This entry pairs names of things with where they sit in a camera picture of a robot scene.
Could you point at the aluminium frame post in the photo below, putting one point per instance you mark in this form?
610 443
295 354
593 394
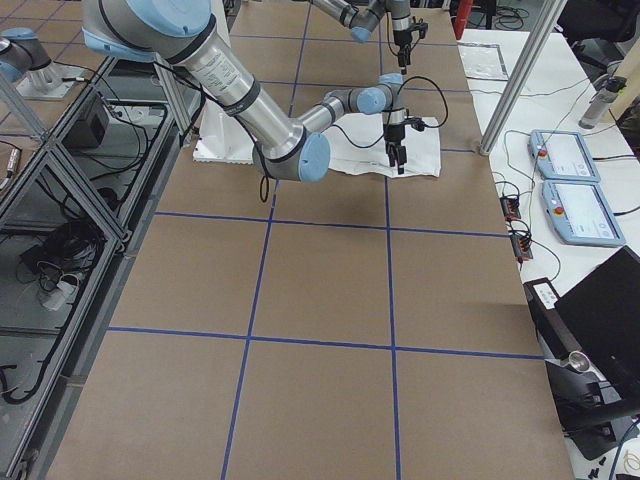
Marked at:
534 44

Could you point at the black laptop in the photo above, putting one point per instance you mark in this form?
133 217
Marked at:
602 313

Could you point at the white metal base plate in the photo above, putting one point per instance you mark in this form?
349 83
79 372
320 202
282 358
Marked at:
221 139

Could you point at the teach pendant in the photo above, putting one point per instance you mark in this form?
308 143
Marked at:
562 155
580 214

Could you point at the grey water bottle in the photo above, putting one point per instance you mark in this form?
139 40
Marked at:
602 101

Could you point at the small circuit board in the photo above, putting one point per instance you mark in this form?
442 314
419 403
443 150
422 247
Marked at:
510 208
521 245

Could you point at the aluminium frame rack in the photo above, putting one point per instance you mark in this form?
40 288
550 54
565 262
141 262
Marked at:
72 221

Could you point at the white printed t-shirt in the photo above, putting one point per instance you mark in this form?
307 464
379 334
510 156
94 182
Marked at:
422 148

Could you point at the upper teach pendant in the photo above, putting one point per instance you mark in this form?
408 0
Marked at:
562 155

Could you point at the upper small circuit board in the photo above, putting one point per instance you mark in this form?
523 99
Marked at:
510 208

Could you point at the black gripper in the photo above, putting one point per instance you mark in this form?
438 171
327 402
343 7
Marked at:
401 39
394 134

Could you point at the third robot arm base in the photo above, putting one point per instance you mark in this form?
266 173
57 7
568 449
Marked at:
25 62

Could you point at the lower teach pendant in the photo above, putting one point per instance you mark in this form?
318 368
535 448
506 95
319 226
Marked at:
580 214

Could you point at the clear plastic sheet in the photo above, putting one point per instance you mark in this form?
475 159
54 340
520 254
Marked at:
483 61

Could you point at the black power box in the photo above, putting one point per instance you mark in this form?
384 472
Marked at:
89 129

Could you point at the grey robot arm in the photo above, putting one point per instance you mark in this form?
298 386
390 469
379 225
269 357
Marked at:
362 22
184 34

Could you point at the lower small circuit board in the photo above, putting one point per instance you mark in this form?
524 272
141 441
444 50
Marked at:
521 245

